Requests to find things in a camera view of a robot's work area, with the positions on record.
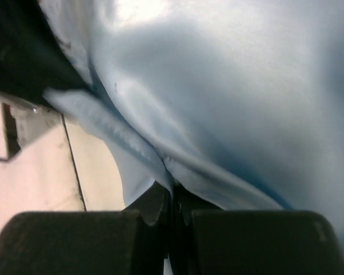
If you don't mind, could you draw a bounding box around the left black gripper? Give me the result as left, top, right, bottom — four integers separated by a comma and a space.
0, 1, 88, 107

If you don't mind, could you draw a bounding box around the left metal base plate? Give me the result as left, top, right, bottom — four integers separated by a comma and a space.
2, 103, 61, 160

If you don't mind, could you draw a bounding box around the light blue pillowcase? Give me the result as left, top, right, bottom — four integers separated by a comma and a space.
40, 1, 344, 227

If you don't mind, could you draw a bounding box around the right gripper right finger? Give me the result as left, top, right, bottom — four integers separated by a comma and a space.
169, 185, 344, 274

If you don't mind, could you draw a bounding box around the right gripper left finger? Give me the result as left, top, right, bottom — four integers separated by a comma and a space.
0, 183, 170, 274

